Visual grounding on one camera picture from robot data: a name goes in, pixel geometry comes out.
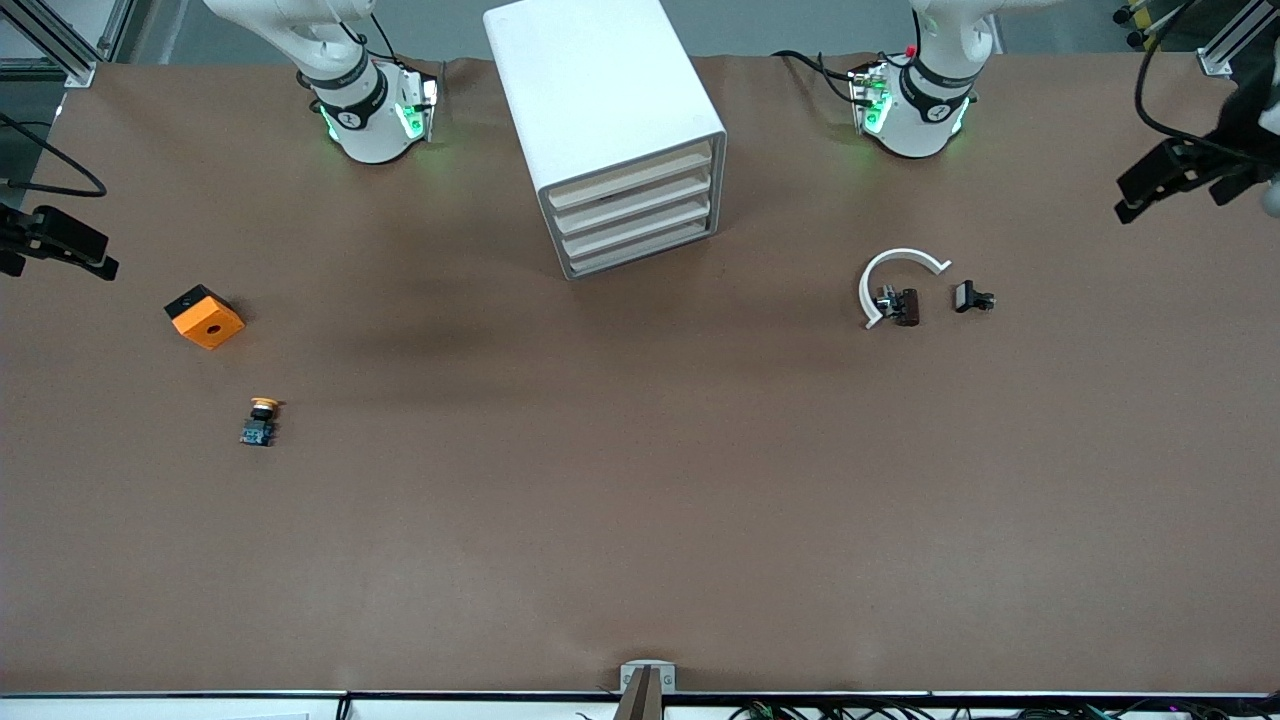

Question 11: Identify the small blue yellow button module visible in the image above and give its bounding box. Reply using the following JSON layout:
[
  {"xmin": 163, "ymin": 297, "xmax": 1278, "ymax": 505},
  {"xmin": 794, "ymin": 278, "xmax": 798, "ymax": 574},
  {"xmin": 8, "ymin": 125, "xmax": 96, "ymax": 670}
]
[{"xmin": 240, "ymin": 397, "xmax": 285, "ymax": 448}]

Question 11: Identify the orange black button box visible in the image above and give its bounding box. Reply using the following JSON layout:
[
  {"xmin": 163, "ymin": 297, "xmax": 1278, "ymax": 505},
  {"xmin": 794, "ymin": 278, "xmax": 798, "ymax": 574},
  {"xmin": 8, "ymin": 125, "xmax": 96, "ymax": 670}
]
[{"xmin": 164, "ymin": 284, "xmax": 246, "ymax": 351}]

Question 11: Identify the wheeled equipment stand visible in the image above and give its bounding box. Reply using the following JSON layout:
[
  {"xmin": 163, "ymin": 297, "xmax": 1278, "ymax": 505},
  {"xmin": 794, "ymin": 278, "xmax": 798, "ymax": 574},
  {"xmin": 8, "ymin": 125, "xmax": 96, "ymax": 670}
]
[{"xmin": 1113, "ymin": 0, "xmax": 1206, "ymax": 53}]

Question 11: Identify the white curved plastic part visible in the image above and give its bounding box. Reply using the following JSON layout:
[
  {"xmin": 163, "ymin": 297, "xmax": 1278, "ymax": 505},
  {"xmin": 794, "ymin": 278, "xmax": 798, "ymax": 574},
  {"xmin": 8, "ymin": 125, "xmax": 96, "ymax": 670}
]
[{"xmin": 858, "ymin": 248, "xmax": 953, "ymax": 331}]

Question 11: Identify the brown metal terminal block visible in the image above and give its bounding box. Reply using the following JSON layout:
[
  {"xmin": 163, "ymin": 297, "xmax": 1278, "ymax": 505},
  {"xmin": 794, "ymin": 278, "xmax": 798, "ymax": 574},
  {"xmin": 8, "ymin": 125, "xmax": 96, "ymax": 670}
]
[{"xmin": 875, "ymin": 286, "xmax": 921, "ymax": 328}]

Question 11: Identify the brown paper table cover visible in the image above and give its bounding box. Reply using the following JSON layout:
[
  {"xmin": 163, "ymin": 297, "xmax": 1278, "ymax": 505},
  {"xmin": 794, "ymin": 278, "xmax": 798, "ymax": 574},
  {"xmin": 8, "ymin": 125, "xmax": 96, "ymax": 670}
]
[{"xmin": 0, "ymin": 52, "xmax": 1280, "ymax": 696}]

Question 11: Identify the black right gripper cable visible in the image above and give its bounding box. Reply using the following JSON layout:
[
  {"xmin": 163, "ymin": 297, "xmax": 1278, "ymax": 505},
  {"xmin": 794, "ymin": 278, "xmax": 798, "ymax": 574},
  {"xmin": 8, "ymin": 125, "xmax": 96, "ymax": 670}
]
[{"xmin": 0, "ymin": 113, "xmax": 108, "ymax": 198}]

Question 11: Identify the aluminium frame profile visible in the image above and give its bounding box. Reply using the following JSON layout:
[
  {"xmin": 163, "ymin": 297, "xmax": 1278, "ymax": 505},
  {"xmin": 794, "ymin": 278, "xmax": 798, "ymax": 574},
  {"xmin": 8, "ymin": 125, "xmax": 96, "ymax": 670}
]
[
  {"xmin": 0, "ymin": 0, "xmax": 136, "ymax": 89},
  {"xmin": 1197, "ymin": 0, "xmax": 1266, "ymax": 79}
]

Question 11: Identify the black base cable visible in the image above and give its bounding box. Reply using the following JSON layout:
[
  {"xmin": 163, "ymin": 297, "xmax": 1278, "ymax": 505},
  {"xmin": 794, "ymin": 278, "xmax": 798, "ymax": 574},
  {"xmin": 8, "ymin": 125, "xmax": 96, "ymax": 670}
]
[
  {"xmin": 772, "ymin": 48, "xmax": 871, "ymax": 106},
  {"xmin": 340, "ymin": 0, "xmax": 401, "ymax": 66}
]

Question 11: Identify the grey metal mount bracket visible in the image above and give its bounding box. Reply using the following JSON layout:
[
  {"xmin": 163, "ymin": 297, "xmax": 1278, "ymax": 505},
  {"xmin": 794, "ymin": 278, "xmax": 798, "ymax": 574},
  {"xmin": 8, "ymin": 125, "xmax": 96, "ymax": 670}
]
[{"xmin": 617, "ymin": 660, "xmax": 677, "ymax": 720}]

